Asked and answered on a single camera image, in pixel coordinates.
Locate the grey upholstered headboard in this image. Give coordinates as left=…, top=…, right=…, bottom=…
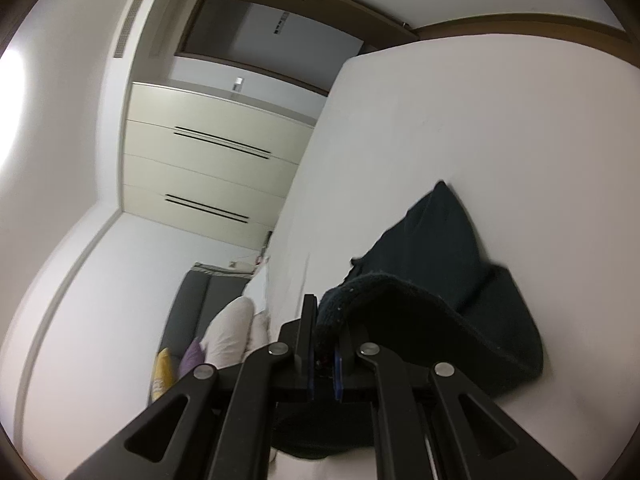
left=158, top=263, right=250, bottom=385

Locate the purple cushion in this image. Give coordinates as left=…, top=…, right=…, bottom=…
left=178, top=338, right=205, bottom=379

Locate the yellow cushion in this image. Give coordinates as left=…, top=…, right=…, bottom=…
left=151, top=348, right=175, bottom=402

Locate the white pillow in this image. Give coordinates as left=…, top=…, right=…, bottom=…
left=242, top=258, right=269, bottom=314

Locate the dark green knit garment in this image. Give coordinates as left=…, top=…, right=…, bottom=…
left=314, top=181, right=544, bottom=398

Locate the brown wooden door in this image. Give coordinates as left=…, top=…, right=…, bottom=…
left=171, top=0, right=421, bottom=97

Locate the ceiling air vent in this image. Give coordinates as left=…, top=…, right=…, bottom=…
left=113, top=0, right=143, bottom=58

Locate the beige folded duvet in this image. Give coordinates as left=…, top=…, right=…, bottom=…
left=200, top=296, right=270, bottom=370

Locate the cream wardrobe with black handles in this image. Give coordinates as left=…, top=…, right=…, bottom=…
left=122, top=82, right=316, bottom=250

